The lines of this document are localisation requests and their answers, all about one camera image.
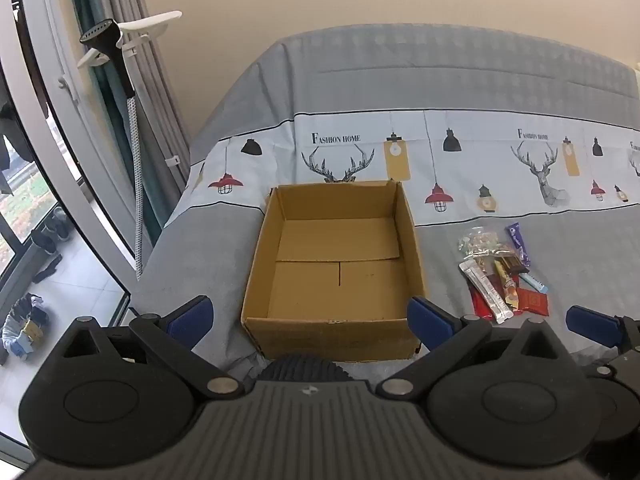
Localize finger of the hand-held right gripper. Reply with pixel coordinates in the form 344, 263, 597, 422
566, 305, 640, 350

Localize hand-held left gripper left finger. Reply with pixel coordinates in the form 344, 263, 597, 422
60, 296, 246, 401

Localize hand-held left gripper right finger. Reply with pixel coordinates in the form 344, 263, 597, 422
375, 296, 576, 402

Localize dark red snack packet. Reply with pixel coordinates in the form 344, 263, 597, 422
467, 280, 497, 320

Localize red square packet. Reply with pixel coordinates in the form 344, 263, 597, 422
517, 288, 549, 316

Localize silver stick packet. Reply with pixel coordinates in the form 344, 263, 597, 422
460, 260, 514, 324

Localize light blue snack packet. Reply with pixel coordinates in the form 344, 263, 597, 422
517, 272, 549, 294

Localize yellow snack packet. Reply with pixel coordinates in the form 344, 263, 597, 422
495, 260, 522, 309

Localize clear candy bag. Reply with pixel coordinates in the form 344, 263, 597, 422
457, 226, 516, 262

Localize brown chocolate bar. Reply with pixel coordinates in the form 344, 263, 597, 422
492, 255, 529, 276

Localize purple snack packet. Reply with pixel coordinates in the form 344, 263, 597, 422
505, 223, 532, 267

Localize brown cardboard box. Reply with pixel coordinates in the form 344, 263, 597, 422
241, 180, 430, 362

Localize dark shoes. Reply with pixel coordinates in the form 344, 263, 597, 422
29, 206, 72, 282

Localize cluttered bag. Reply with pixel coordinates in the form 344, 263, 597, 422
0, 294, 51, 363

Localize grey curtain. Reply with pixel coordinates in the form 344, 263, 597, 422
65, 0, 192, 241

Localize grey printed bed sheet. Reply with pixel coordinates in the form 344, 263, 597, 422
127, 22, 640, 378

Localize dark hanging clothes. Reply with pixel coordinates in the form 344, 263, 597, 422
0, 85, 32, 197

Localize black garment steamer head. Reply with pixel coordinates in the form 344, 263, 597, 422
80, 19, 137, 99

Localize braided steamer hose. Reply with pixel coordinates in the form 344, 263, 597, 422
127, 95, 147, 282

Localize white window frame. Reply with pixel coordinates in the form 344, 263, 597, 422
0, 0, 146, 311

